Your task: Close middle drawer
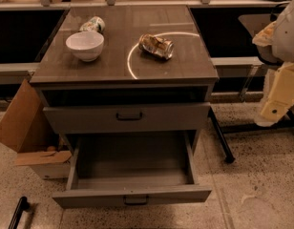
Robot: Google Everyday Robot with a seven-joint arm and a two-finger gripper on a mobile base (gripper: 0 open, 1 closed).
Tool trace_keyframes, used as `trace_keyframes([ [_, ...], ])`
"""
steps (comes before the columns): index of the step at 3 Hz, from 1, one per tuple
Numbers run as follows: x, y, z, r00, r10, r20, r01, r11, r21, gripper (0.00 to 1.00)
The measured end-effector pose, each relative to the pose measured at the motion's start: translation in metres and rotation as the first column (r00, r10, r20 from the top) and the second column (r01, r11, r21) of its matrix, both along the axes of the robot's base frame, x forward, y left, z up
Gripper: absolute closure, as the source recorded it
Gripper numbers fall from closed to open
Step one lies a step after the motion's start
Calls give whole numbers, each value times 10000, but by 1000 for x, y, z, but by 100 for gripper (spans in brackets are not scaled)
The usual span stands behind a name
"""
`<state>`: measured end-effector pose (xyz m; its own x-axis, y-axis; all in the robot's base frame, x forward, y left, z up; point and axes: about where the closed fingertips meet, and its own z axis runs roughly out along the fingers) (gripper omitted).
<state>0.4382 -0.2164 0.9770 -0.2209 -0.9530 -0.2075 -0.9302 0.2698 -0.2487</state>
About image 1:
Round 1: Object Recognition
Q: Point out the grey drawer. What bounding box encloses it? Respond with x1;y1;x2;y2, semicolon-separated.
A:
52;131;211;208
43;103;210;134

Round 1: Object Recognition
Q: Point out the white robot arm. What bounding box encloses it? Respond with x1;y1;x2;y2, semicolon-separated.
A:
253;0;294;127

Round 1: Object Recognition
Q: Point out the grey drawer cabinet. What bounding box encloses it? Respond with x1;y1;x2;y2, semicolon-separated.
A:
31;6;218;155

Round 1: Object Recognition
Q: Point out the black metal table stand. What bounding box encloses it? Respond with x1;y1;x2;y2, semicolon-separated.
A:
208;109;294;163

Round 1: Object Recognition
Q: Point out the crushed soda can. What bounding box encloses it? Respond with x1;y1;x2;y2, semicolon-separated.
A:
138;34;174;60

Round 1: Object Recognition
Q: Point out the white ceramic bowl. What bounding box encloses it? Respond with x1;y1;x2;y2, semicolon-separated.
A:
66;31;104;62

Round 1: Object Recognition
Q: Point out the cardboard box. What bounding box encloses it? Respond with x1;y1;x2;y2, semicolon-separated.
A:
0;80;72;179

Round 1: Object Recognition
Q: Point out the black bar on floor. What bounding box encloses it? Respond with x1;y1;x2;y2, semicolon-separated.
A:
8;197;31;229

